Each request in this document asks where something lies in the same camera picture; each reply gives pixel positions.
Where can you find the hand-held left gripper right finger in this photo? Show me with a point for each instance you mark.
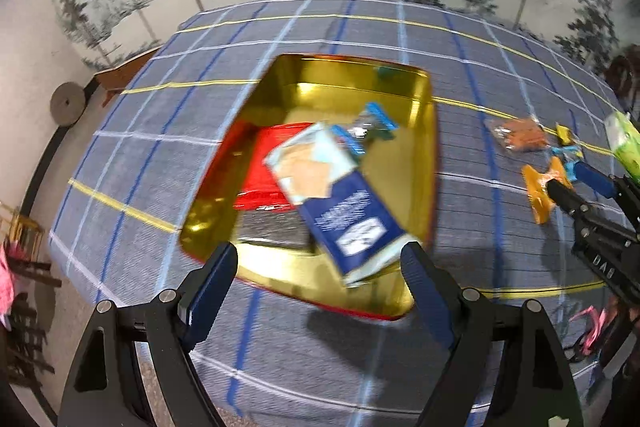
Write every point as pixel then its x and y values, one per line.
pixel 422 297

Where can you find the orange snack packet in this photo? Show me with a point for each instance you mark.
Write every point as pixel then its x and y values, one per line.
pixel 542 187

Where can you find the blue plaid tablecloth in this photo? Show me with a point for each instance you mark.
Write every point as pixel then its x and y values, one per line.
pixel 150 107

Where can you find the black sesame bar packet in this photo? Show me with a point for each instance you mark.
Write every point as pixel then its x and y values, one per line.
pixel 270 229

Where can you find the red snack packet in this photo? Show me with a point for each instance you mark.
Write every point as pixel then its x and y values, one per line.
pixel 265 167

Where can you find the clear packet of fried twists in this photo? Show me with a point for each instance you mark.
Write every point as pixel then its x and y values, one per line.
pixel 520 134

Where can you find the pink cloth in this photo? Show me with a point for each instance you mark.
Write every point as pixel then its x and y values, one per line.
pixel 6 277

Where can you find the light blue candy packet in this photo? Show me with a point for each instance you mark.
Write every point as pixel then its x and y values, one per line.
pixel 375 122

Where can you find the round stone millstone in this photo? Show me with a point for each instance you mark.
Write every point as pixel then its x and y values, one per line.
pixel 67 104

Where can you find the gold tin box red rim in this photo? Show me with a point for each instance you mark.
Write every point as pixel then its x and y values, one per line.
pixel 325 82

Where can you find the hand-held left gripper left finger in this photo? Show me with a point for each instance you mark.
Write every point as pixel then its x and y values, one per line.
pixel 212 292

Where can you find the blue cracker packet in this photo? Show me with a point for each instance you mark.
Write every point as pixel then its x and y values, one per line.
pixel 345 217

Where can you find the green tissue packet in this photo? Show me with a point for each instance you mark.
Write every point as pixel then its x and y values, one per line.
pixel 625 147

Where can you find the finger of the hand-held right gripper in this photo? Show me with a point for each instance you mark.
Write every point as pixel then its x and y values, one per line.
pixel 592 177
pixel 570 202

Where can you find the dark wooden chair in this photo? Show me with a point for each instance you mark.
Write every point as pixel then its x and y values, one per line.
pixel 30 307

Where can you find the dark carved wooden furniture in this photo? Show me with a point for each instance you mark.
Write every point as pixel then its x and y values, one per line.
pixel 625 82

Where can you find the small blue white candy packet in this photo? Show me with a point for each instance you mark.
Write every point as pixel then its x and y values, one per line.
pixel 350 142

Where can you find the person's right forearm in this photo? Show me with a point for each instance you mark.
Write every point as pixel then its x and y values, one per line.
pixel 622 347

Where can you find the yellow candy packet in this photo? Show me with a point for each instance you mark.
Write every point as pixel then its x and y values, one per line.
pixel 565 134

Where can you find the gold metal rack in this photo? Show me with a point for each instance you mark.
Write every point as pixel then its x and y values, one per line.
pixel 25 227

